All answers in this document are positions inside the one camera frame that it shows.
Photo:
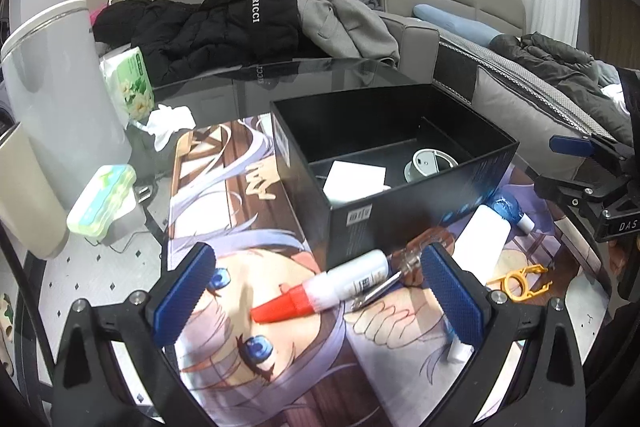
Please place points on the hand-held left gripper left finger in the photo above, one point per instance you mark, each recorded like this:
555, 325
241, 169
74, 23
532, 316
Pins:
185, 297

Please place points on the white glue bottle red cap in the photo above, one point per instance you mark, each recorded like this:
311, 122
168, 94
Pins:
345, 279

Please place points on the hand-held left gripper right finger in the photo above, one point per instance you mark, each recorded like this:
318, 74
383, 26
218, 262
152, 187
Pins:
452, 302

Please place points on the black puffer jacket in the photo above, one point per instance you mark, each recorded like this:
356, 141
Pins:
200, 32

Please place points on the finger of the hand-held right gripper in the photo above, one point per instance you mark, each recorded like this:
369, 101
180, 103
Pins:
570, 189
570, 144

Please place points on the grey bed mattress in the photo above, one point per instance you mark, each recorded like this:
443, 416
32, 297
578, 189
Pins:
480, 54

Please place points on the beige bin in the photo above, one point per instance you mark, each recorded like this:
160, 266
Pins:
25, 197

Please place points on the grey round device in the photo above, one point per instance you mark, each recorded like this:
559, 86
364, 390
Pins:
425, 164

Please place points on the grey coat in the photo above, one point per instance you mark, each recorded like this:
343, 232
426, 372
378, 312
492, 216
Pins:
350, 27

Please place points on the camouflage cloth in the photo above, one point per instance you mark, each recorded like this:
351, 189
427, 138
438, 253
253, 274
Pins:
6, 332

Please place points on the dark olive jacket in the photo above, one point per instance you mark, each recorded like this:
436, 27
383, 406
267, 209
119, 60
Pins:
560, 67

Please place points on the white rectangular block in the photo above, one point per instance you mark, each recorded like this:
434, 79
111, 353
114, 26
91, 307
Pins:
480, 242

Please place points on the small blue white bottle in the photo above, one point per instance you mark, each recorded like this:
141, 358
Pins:
502, 209

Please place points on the printed cartoon desk mat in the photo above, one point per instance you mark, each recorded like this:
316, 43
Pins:
240, 217

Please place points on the grey sofa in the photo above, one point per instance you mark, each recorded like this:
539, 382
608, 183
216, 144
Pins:
420, 42

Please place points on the light blue pillow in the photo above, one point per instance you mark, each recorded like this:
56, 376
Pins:
450, 22

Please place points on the black storage box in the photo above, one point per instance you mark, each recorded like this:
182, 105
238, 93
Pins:
400, 212

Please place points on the pink cloth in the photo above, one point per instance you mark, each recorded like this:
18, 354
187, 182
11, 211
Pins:
97, 12

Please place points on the green wet wipes box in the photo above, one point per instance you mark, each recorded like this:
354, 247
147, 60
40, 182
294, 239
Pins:
100, 199

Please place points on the white paper card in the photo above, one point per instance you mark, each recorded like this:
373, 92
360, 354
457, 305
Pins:
355, 179

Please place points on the crumpled white tissue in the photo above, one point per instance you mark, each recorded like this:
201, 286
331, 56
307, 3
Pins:
167, 122

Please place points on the green tissue pack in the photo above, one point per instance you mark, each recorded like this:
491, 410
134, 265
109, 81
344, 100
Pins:
127, 82

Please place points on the yellow plastic puller tool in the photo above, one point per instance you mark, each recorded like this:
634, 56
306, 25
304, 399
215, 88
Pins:
515, 283

